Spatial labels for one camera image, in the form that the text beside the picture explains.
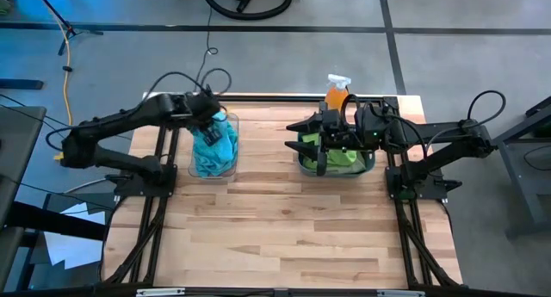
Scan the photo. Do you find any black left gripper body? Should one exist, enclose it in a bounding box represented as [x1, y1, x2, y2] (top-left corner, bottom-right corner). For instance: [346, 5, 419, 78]
[188, 92, 224, 148]

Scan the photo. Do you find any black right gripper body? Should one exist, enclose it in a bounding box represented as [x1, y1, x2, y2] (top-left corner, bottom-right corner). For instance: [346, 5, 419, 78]
[315, 108, 361, 177]

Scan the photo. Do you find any teal blue microfiber towel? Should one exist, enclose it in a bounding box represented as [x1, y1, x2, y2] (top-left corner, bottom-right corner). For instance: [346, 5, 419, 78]
[192, 148, 236, 178]

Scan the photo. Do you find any orange spray bottle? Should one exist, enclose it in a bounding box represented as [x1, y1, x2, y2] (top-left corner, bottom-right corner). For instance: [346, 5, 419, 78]
[323, 73, 353, 113]

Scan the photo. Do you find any teal plastic basket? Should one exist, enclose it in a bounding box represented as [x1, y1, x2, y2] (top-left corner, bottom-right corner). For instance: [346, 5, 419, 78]
[296, 131, 376, 178]

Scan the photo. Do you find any clear plastic bin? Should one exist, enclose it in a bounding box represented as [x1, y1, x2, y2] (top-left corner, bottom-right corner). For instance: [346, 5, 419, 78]
[188, 111, 240, 180]

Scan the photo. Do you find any black tripod stand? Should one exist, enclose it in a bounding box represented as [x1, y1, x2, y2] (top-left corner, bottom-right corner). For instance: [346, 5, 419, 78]
[32, 0, 104, 56]

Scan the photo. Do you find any black floor bar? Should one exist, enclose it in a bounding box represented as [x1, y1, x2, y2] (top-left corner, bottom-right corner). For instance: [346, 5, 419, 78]
[0, 78, 45, 90]

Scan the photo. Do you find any black floor beam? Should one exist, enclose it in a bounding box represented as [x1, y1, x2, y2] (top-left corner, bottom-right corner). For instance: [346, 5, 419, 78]
[6, 200, 107, 242]

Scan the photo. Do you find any grey side table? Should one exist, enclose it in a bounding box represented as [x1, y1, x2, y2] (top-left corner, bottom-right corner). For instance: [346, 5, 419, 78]
[0, 105, 47, 229]

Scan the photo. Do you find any white paper sheet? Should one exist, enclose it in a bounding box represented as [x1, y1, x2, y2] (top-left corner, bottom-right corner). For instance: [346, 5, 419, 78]
[42, 201, 107, 270]

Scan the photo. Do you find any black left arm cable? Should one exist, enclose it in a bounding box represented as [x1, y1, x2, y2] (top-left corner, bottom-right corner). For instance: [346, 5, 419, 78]
[144, 67, 233, 99]

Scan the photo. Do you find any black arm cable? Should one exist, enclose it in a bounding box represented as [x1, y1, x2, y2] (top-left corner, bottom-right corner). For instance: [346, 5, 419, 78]
[339, 89, 507, 160]
[144, 67, 233, 99]

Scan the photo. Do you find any thin black floor cable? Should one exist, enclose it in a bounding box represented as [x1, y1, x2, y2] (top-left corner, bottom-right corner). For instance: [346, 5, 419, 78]
[193, 0, 219, 90]

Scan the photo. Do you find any black vacuum hose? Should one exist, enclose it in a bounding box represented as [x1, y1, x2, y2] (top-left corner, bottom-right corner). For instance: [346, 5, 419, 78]
[199, 0, 294, 22]

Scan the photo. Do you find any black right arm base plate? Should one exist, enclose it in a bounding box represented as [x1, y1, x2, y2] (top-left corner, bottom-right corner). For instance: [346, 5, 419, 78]
[385, 165, 464, 202]

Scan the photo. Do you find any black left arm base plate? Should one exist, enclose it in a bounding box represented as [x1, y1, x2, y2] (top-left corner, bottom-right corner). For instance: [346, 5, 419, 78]
[105, 163, 178, 198]

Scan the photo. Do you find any yellow floor cable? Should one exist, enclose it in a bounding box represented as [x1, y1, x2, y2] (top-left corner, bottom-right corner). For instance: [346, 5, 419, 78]
[42, 3, 74, 128]

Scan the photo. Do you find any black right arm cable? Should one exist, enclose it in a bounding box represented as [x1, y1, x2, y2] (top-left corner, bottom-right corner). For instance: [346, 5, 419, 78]
[339, 89, 507, 160]

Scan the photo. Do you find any dark grey desk frame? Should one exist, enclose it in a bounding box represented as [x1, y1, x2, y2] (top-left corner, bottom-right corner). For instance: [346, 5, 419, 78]
[492, 96, 551, 238]

